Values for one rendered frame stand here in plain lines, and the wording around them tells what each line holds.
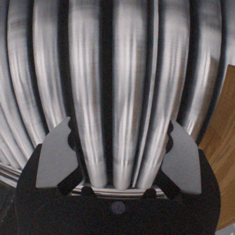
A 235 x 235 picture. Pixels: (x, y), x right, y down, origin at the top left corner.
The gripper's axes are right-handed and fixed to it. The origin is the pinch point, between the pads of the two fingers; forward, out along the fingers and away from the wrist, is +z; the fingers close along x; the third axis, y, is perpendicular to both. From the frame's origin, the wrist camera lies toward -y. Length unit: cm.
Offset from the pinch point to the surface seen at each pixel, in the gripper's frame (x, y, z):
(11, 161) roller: -36.7, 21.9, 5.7
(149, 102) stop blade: 4.1, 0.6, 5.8
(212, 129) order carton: 16.7, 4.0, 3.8
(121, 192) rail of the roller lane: 1.3, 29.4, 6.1
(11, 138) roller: -29.3, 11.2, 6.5
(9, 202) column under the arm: -58, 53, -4
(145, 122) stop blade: 4.0, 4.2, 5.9
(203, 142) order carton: 16.5, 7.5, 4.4
